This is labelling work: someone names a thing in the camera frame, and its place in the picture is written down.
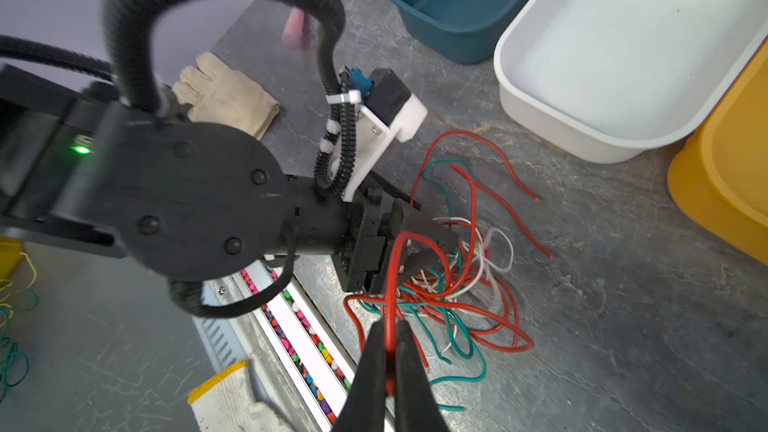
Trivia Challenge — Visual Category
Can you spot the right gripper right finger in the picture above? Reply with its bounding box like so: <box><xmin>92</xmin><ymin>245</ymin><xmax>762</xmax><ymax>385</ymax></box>
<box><xmin>394</xmin><ymin>321</ymin><xmax>449</xmax><ymax>432</ymax></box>

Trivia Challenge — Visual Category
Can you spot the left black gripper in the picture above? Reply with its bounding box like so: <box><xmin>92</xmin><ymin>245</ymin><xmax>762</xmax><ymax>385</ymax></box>
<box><xmin>332</xmin><ymin>171</ymin><xmax>459</xmax><ymax>294</ymax></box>

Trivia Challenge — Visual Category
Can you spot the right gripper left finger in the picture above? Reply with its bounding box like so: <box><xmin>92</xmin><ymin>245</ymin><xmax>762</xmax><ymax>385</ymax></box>
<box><xmin>332</xmin><ymin>320</ymin><xmax>387</xmax><ymax>432</ymax></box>

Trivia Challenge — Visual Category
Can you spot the cable pile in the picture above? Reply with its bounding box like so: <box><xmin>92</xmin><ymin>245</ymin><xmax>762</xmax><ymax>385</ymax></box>
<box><xmin>343</xmin><ymin>130</ymin><xmax>553</xmax><ymax>412</ymax></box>

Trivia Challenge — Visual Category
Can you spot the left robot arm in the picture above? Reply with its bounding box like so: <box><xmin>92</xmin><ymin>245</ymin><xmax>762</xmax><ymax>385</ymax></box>
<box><xmin>1</xmin><ymin>0</ymin><xmax>458</xmax><ymax>318</ymax></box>

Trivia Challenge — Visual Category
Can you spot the white glove yellow cuff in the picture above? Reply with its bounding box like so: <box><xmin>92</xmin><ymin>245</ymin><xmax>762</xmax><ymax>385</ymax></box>
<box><xmin>187</xmin><ymin>361</ymin><xmax>293</xmax><ymax>432</ymax></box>

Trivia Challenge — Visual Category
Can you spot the purple pink scoop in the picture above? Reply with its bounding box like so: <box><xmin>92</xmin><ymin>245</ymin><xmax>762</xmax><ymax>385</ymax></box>
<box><xmin>282</xmin><ymin>8</ymin><xmax>307</xmax><ymax>50</ymax></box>

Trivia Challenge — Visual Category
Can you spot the beige work glove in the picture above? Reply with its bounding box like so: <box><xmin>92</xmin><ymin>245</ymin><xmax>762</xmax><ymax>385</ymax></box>
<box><xmin>172</xmin><ymin>52</ymin><xmax>280</xmax><ymax>140</ymax></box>

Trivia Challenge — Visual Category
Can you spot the white plastic bin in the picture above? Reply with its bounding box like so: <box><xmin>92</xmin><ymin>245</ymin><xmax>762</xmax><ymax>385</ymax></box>
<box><xmin>494</xmin><ymin>0</ymin><xmax>767</xmax><ymax>164</ymax></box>

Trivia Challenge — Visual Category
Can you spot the yellow plastic bin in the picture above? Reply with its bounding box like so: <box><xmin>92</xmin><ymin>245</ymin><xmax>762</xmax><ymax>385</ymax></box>
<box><xmin>667</xmin><ymin>43</ymin><xmax>767</xmax><ymax>264</ymax></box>

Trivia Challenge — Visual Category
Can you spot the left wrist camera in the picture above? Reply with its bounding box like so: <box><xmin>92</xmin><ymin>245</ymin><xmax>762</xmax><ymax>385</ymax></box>
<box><xmin>342</xmin><ymin>68</ymin><xmax>428</xmax><ymax>202</ymax></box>

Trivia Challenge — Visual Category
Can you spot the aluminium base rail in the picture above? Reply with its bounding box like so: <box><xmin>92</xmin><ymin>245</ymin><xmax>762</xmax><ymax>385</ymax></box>
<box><xmin>194</xmin><ymin>257</ymin><xmax>359</xmax><ymax>431</ymax></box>

